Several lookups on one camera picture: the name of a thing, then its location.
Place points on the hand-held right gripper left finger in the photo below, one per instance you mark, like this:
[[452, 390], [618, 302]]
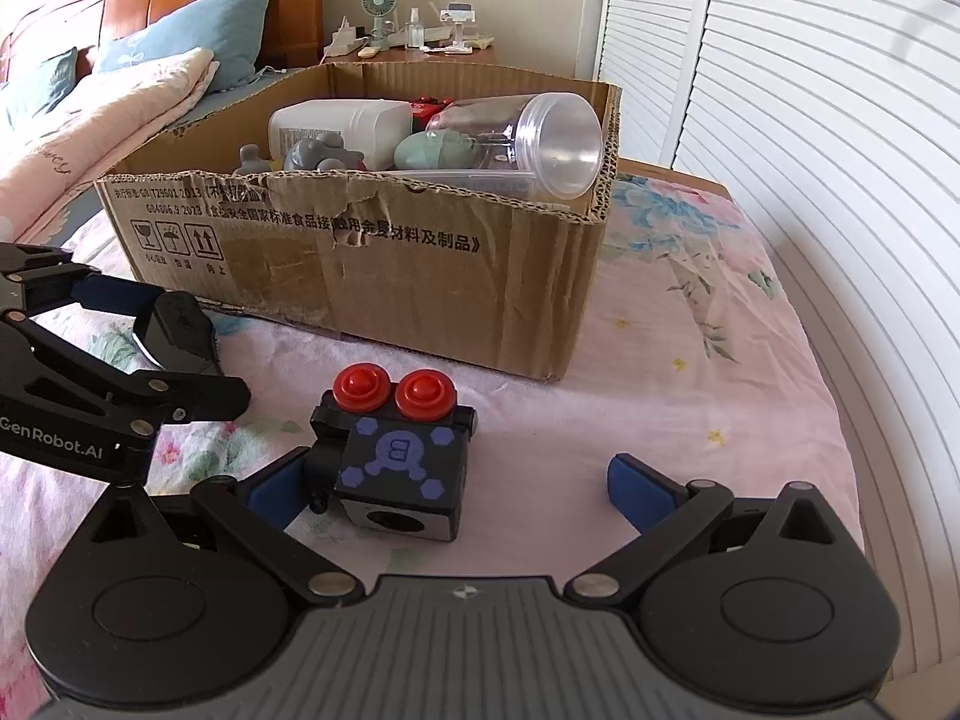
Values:
[[274, 491]]

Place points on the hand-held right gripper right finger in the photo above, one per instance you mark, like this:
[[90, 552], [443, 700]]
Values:
[[637, 487]]

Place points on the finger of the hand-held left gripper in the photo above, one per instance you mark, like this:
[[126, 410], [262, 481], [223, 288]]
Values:
[[112, 292], [172, 394]]

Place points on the black oval case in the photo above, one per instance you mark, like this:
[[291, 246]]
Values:
[[176, 330]]

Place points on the black cube toy red buttons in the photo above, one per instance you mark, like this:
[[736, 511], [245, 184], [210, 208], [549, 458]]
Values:
[[397, 465]]

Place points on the brown cardboard box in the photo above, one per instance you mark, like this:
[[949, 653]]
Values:
[[412, 292]]

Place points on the grey plush toy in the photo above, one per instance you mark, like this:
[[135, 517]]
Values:
[[319, 154]]

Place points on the white frosted plastic bottle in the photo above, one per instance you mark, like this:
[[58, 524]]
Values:
[[337, 127]]

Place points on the mint green egg-shaped object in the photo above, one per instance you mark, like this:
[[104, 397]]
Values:
[[435, 150]]

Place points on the clear plastic jar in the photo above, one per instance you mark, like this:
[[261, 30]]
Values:
[[555, 142]]

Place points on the pink floral blanket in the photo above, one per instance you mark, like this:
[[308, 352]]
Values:
[[712, 360]]

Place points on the pink quilt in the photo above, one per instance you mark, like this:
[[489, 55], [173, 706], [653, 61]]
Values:
[[112, 127]]

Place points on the teal pillow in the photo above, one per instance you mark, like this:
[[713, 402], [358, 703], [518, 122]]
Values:
[[37, 90]]

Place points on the blue pillow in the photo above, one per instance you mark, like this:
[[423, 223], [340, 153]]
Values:
[[187, 37]]

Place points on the white power strip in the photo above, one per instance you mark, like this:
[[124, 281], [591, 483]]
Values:
[[346, 37]]

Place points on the red cube robot toy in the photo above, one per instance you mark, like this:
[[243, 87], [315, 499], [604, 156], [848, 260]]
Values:
[[427, 109]]

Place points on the white louvered door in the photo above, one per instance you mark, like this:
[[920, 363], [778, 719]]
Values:
[[840, 165], [652, 52]]

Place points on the small green desk fan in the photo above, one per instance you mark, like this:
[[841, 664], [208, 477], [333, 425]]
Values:
[[379, 4]]

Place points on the clear spray bottle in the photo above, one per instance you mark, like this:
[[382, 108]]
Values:
[[414, 30]]

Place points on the wooden nightstand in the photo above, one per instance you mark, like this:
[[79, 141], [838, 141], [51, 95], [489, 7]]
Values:
[[450, 58]]

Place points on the white phone stand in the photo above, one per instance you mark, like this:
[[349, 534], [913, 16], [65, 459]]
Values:
[[457, 22]]

